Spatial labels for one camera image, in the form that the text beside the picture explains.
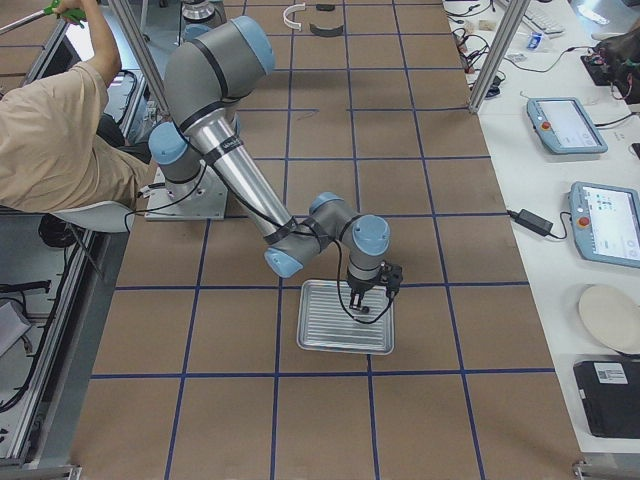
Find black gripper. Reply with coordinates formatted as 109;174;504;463
347;261;403;309

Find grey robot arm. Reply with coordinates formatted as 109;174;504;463
150;16;402;312

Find black power adapter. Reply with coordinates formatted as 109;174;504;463
507;209;553;237

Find beige round plate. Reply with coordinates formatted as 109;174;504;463
578;285;639;355

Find lower teach pendant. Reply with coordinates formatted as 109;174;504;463
568;182;639;268

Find teach pendant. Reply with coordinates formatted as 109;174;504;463
568;182;639;268
526;97;608;155

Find dark curved brake shoe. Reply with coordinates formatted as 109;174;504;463
309;23;344;38

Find upper teach pendant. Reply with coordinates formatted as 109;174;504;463
526;97;608;155

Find black laptop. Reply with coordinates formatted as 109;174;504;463
573;361;639;439

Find white curved part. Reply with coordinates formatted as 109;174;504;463
282;2;306;32

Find person in beige shirt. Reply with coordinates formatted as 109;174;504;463
1;1;150;213

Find black camera cable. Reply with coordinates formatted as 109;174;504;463
336;269;396;327

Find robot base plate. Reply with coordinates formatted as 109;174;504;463
144;166;228;221

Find aluminium frame post right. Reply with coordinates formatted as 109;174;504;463
468;0;530;114

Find aluminium frame post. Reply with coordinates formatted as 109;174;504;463
109;0;170;118
468;0;530;114

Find aluminium frame post left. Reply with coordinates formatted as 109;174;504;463
109;0;170;118

